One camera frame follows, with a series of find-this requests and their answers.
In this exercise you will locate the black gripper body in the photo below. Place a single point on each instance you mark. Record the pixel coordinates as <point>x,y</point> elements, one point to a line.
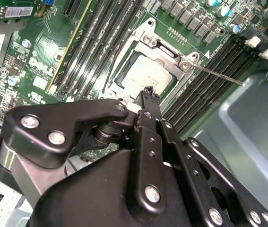
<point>96,194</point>

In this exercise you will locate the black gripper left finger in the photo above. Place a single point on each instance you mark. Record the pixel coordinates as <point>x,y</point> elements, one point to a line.
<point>53,123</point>

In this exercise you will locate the metal locking lever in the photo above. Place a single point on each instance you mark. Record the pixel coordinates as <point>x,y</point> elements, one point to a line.
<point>110,63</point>
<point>218,75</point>

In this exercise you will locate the silver CPU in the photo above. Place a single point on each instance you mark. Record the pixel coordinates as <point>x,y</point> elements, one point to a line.
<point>148,71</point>

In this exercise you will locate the metal socket cover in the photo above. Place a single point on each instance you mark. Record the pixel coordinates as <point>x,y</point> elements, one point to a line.
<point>152,54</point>

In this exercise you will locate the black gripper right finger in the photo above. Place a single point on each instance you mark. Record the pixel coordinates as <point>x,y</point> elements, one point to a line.
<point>218,179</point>

